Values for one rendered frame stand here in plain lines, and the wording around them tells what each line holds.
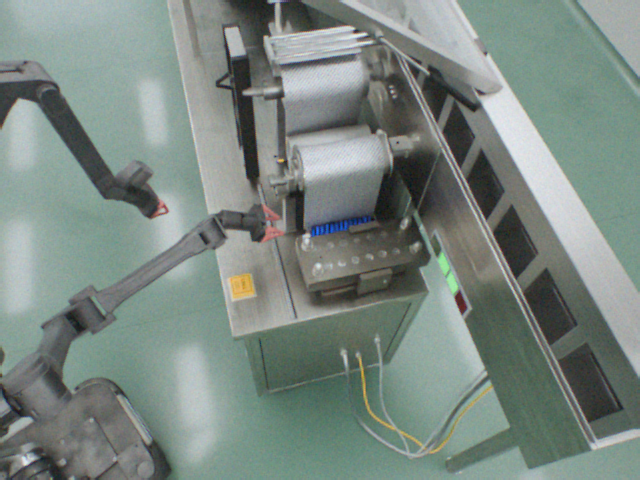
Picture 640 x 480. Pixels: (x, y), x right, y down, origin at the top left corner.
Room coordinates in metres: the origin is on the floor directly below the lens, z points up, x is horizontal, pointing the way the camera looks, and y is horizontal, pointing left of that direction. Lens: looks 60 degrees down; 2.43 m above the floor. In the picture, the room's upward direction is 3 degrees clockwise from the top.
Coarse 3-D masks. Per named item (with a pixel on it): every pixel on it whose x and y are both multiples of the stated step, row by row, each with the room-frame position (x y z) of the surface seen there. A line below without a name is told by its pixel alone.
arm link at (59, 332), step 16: (80, 304) 0.48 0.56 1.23; (48, 320) 0.44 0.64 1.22; (64, 320) 0.43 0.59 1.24; (80, 320) 0.45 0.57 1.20; (96, 320) 0.46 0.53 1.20; (48, 336) 0.37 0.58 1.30; (64, 336) 0.38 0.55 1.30; (80, 336) 0.42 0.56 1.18; (48, 352) 0.30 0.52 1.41; (64, 352) 0.33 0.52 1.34; (16, 368) 0.25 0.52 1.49; (32, 368) 0.24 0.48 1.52; (48, 368) 0.25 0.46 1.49; (16, 384) 0.21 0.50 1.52; (64, 400) 0.20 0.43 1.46; (48, 416) 0.17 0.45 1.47
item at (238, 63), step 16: (224, 32) 1.28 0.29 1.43; (240, 48) 1.20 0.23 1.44; (240, 64) 1.15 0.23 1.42; (240, 80) 1.15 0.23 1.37; (240, 96) 1.15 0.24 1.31; (240, 112) 1.15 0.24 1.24; (240, 128) 1.15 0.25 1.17; (240, 144) 1.28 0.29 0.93; (256, 144) 1.16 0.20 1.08; (256, 160) 1.16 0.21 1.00; (256, 176) 1.16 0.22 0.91
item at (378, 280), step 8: (376, 272) 0.73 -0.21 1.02; (384, 272) 0.73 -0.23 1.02; (360, 280) 0.71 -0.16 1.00; (368, 280) 0.71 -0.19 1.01; (376, 280) 0.72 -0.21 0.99; (384, 280) 0.72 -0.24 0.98; (360, 288) 0.70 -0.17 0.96; (368, 288) 0.71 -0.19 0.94; (376, 288) 0.72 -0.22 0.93; (384, 288) 0.73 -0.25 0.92
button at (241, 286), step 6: (240, 276) 0.74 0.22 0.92; (246, 276) 0.74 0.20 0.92; (234, 282) 0.71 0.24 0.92; (240, 282) 0.71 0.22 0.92; (246, 282) 0.72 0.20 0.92; (234, 288) 0.69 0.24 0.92; (240, 288) 0.69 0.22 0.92; (246, 288) 0.69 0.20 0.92; (252, 288) 0.70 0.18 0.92; (234, 294) 0.67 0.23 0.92; (240, 294) 0.67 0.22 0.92; (246, 294) 0.68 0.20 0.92; (252, 294) 0.68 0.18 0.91
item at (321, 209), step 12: (336, 192) 0.90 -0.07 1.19; (348, 192) 0.91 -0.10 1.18; (360, 192) 0.92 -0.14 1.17; (372, 192) 0.93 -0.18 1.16; (312, 204) 0.88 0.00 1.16; (324, 204) 0.89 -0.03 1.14; (336, 204) 0.90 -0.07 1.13; (348, 204) 0.91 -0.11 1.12; (360, 204) 0.92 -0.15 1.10; (372, 204) 0.94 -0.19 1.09; (312, 216) 0.88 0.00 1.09; (324, 216) 0.89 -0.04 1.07; (336, 216) 0.90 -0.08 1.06; (348, 216) 0.91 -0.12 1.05; (360, 216) 0.93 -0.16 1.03
